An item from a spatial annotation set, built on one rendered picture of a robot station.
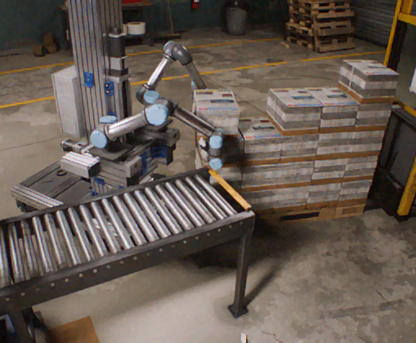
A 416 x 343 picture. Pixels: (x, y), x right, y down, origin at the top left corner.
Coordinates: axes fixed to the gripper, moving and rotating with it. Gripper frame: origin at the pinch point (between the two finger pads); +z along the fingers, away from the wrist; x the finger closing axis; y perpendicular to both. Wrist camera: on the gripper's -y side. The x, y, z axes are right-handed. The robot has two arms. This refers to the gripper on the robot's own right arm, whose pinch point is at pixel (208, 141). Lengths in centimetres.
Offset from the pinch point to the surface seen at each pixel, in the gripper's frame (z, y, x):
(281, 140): 7, -5, -55
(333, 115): 9, 13, -94
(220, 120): 4.9, 13.1, -8.7
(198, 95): 31.3, 21.6, 3.1
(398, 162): 32, -45, -182
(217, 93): 32.7, 21.9, -11.4
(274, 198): 7, -56, -56
